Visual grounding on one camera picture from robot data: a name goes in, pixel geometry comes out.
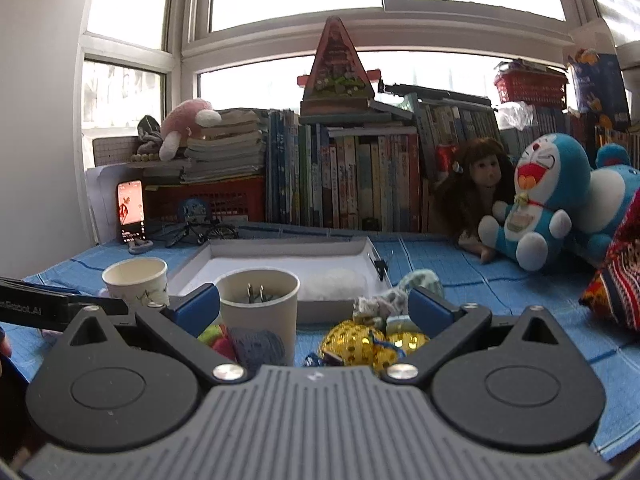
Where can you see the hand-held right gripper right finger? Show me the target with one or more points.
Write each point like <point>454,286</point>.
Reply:
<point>429,310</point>

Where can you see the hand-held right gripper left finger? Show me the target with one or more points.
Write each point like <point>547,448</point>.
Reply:
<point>197,307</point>

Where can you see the white shallow cardboard box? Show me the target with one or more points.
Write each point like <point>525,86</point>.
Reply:
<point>280,267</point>

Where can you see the green sock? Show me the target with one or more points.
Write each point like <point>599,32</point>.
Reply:
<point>209,334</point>

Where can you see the pale blue cloth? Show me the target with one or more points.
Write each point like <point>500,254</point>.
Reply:
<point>402,323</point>

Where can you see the green checked scrunchie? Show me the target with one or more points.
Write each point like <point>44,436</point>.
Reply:
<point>422,280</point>

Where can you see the floral cloth scrunchie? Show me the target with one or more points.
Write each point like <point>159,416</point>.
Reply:
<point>372,307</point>

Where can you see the charger plug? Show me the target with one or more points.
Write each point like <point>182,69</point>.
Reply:
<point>257,294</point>

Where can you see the plain white paper cup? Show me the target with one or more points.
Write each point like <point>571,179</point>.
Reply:
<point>260,325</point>

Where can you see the black binder clip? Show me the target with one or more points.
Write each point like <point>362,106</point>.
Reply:
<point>380,266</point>

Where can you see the printed white paper cup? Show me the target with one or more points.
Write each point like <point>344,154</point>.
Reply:
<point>135,282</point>

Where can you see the blue checked tablecloth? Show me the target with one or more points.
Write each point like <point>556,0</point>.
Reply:
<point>500,300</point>

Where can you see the miniature black bicycle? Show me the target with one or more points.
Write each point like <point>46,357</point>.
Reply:
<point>200,232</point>

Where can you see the grey phone stand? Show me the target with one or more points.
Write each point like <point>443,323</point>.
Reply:
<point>140,246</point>

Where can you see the red plastic crate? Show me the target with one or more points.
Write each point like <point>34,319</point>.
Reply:
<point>220,200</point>

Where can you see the black smartphone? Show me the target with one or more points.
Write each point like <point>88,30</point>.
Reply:
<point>132,212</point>

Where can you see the brown haired doll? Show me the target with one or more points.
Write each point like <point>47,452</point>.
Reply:
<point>472,190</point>

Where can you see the row of upright books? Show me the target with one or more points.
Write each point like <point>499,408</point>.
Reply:
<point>350,180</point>

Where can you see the blue cat plush toy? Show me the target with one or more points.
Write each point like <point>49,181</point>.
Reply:
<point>542,195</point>

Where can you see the stack of flat books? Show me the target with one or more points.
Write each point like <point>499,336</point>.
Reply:
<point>227,147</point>

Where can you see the grid patterned board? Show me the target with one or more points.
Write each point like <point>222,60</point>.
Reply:
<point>112,150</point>

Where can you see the grey plush toy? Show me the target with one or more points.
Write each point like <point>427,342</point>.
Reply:
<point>149,140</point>

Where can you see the pink and white plush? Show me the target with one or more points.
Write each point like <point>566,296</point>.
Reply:
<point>187,122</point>

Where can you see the colourful striped knitted pouch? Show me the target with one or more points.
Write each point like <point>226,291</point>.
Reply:
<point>617,275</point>

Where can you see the clear plastic bag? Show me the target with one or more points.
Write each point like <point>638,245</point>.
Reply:
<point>515,115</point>

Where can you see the blue and white plush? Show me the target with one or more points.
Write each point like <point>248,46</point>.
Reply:
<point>610,195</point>

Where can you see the small red basket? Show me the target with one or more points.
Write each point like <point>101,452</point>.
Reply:
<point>530,87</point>

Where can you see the triangular printed box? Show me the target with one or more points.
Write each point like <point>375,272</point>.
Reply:
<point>336,67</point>

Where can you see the blue printed carton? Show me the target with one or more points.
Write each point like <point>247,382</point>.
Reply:
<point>597,82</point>

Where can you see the white window frame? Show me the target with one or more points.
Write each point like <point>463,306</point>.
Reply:
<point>280,35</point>

